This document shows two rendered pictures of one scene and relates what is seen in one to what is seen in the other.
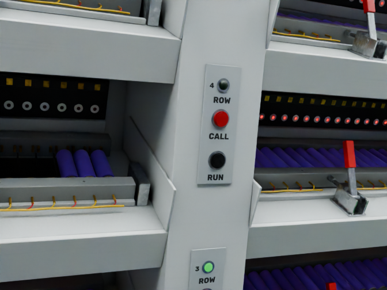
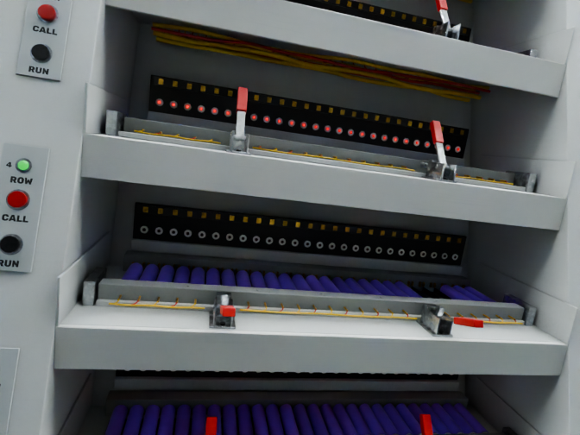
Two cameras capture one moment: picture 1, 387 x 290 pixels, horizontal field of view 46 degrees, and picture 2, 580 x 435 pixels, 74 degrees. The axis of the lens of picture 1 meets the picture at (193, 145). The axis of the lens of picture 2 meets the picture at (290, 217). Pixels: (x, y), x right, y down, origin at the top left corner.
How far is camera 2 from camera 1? 0.32 m
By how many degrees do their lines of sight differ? 18
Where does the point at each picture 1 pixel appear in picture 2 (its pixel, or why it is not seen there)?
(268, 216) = not seen: outside the picture
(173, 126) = (564, 261)
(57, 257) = (494, 357)
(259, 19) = not seen: outside the picture
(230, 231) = not seen: outside the picture
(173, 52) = (561, 207)
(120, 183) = (513, 306)
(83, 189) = (490, 309)
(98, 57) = (515, 211)
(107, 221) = (517, 334)
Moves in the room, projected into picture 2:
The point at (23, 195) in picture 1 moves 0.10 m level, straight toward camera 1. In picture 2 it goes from (452, 311) to (505, 323)
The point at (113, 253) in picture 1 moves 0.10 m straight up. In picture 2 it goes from (530, 358) to (530, 280)
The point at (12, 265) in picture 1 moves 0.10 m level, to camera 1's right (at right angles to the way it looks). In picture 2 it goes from (466, 360) to (556, 370)
